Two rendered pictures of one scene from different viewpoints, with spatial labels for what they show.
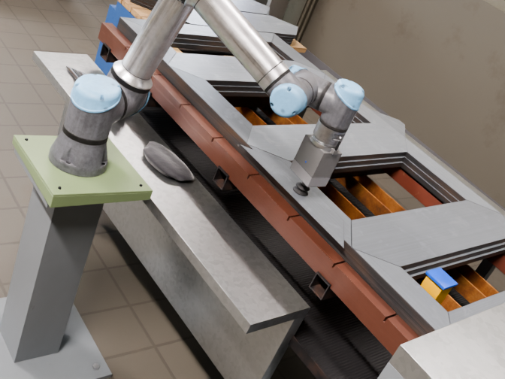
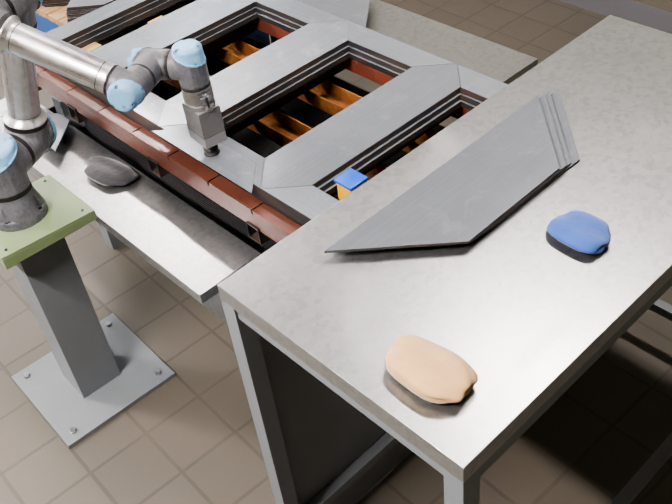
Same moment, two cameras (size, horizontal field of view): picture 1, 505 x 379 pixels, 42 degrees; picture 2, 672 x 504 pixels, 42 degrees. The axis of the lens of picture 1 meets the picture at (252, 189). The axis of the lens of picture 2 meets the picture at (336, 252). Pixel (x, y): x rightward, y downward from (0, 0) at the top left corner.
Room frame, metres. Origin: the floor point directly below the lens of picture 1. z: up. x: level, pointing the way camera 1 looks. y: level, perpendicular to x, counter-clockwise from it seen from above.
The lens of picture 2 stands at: (-0.30, -0.77, 2.17)
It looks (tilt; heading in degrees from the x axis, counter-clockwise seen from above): 42 degrees down; 11
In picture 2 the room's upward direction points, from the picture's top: 8 degrees counter-clockwise
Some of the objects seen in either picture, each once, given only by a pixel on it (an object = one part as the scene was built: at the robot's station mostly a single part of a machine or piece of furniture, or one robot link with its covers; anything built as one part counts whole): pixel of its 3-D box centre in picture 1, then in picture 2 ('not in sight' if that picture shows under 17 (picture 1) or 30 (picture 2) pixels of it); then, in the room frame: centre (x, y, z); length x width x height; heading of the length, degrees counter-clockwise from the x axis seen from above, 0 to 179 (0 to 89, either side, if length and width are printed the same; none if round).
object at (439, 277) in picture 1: (439, 280); (351, 181); (1.36, -0.50, 0.88); 0.06 x 0.06 x 0.02; 50
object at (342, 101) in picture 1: (341, 104); (189, 64); (1.51, -0.11, 1.13); 0.09 x 0.08 x 0.11; 80
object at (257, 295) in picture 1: (149, 163); (96, 180); (1.66, 0.31, 0.66); 1.30 x 0.20 x 0.03; 50
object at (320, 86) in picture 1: (303, 88); (150, 66); (1.51, -0.01, 1.13); 0.11 x 0.11 x 0.08; 80
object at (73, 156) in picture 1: (82, 145); (14, 200); (1.45, 0.45, 0.76); 0.15 x 0.15 x 0.10
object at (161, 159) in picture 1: (166, 162); (108, 171); (1.66, 0.26, 0.69); 0.20 x 0.10 x 0.03; 57
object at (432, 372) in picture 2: not in sight; (429, 369); (0.61, -0.71, 1.07); 0.16 x 0.10 x 0.04; 49
